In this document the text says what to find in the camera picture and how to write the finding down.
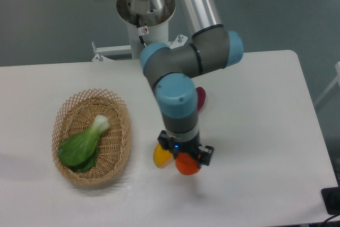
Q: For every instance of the white frame at right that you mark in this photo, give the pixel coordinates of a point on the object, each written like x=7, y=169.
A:
x=331, y=89

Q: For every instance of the purple sweet potato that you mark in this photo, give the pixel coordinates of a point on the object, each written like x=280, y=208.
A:
x=201, y=98

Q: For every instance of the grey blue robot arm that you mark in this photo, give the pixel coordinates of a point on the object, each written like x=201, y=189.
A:
x=170, y=67

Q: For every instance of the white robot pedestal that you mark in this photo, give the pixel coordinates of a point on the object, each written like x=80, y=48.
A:
x=147, y=22

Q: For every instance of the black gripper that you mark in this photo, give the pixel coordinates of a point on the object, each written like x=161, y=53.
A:
x=191, y=147

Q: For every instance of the yellow mango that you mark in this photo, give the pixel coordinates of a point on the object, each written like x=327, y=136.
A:
x=162, y=157

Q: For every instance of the orange fruit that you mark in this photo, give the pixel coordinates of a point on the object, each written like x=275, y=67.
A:
x=186, y=165

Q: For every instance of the black device at edge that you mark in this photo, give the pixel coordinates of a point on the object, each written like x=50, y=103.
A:
x=331, y=200

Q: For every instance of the green bok choy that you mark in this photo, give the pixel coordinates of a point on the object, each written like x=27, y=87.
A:
x=80, y=151

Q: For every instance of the woven wicker basket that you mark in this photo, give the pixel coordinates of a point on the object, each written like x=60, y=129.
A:
x=78, y=114

